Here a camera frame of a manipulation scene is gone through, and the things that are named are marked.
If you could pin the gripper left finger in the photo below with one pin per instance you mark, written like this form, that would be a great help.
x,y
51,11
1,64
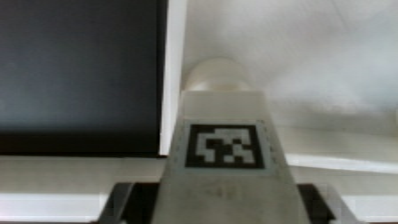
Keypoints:
x,y
131,204

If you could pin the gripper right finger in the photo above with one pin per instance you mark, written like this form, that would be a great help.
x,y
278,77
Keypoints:
x,y
326,207

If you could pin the white table leg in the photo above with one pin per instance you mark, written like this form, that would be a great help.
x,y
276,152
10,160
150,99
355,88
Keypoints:
x,y
227,184

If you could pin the white square table top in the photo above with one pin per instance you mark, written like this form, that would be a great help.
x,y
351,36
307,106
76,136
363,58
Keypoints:
x,y
317,46

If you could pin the white L-shaped obstacle fence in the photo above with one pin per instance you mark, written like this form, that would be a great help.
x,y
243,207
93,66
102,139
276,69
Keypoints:
x,y
54,188

